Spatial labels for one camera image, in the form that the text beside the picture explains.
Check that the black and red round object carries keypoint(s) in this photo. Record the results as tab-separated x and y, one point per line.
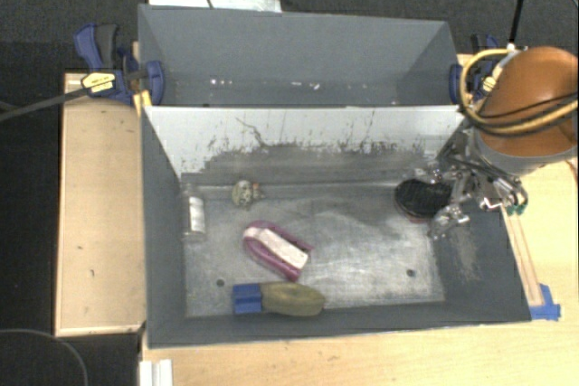
418	199

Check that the blue ridged block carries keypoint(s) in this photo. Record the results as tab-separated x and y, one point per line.
246	299

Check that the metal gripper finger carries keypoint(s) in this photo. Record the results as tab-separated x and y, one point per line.
439	227
458	218

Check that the small mottled grey toy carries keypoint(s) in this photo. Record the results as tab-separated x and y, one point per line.
244	193

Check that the purple and white horseshoe toy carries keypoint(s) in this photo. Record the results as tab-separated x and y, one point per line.
277	249

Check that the olive green oval sponge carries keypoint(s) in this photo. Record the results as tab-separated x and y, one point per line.
294	299

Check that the pale wood board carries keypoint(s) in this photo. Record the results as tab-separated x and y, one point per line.
99	203

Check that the grey metal bin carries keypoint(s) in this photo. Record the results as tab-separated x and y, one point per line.
362	257

